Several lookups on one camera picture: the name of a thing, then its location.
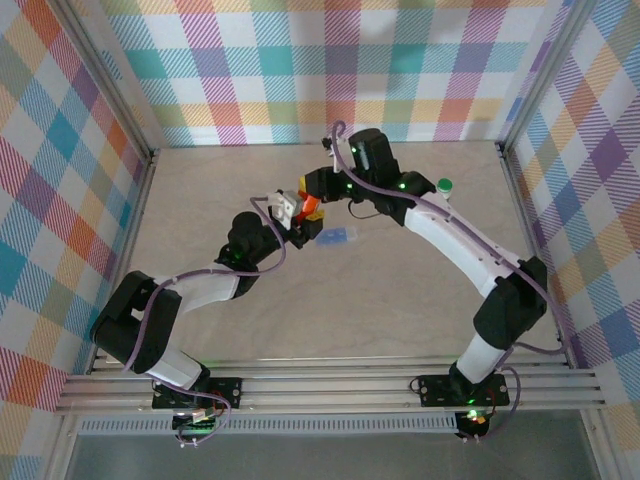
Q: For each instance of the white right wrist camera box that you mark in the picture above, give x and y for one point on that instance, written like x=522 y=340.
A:
x=334 y=160

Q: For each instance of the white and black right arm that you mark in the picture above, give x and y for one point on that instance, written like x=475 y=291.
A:
x=450 y=235

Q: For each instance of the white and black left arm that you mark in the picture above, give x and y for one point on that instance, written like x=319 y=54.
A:
x=210 y=290

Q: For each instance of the right controller board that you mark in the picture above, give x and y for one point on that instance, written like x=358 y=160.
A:
x=475 y=420

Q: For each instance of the aluminium frame post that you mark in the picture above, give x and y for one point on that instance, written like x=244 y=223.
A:
x=110 y=85
x=545 y=75

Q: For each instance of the orange pill bottle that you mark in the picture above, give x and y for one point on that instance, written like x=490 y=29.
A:
x=311 y=205

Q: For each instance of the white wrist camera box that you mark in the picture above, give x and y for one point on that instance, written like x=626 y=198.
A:
x=334 y=160
x=285 y=207

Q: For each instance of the blue weekly pill organizer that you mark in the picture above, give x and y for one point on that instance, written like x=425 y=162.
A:
x=335 y=237

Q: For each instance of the left controller board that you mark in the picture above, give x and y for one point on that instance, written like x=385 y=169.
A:
x=197 y=425

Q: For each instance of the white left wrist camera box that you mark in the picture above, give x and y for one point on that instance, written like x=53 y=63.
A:
x=285 y=207

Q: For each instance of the aluminium base rail beam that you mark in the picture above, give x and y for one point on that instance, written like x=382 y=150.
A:
x=325 y=385

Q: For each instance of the white bottle with green cap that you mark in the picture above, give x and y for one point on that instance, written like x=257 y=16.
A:
x=444 y=186

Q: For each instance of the controller board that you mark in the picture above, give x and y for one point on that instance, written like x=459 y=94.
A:
x=197 y=425
x=475 y=420

